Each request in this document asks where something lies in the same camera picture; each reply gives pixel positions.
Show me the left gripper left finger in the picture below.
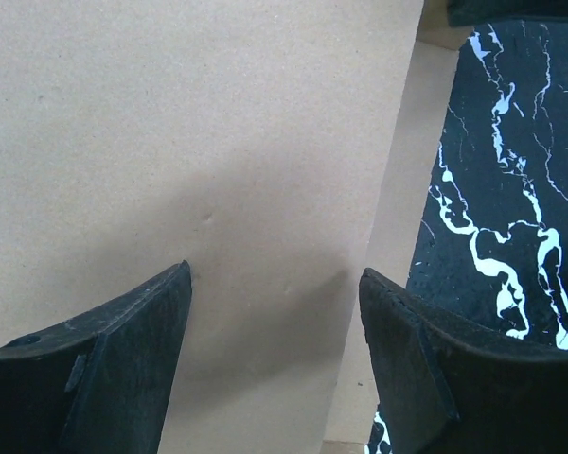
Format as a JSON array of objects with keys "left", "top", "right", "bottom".
[{"left": 0, "top": 262, "right": 192, "bottom": 453}]

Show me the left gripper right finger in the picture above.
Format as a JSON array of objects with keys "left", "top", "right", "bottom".
[{"left": 359, "top": 269, "right": 568, "bottom": 453}]

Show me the large cardboard box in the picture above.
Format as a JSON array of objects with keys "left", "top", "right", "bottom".
[{"left": 0, "top": 1, "right": 458, "bottom": 453}]

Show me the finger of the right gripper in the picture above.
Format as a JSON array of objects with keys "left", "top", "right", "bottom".
[{"left": 447, "top": 0, "right": 568, "bottom": 26}]

